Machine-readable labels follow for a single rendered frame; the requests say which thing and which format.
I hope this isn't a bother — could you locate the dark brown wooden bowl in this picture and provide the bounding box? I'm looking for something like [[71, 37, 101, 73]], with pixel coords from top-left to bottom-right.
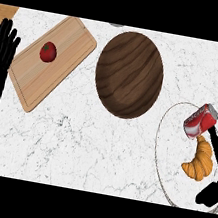
[[87, 26, 171, 125]]

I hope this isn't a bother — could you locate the pale wooden cutting board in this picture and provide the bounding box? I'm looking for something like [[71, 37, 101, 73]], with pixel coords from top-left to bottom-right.
[[0, 7, 102, 124]]

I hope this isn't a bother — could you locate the red and white can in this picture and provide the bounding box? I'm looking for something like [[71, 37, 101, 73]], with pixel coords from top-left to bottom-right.
[[180, 99, 218, 145]]

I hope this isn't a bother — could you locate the grey object cut off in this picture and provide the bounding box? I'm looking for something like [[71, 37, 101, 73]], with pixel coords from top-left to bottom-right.
[[107, 22, 126, 29]]

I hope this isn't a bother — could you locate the red tomato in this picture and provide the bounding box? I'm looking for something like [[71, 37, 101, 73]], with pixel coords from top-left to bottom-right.
[[37, 39, 60, 65]]

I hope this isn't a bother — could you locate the golden brown croissant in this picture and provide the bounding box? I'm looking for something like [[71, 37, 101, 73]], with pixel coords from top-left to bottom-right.
[[178, 132, 218, 185]]

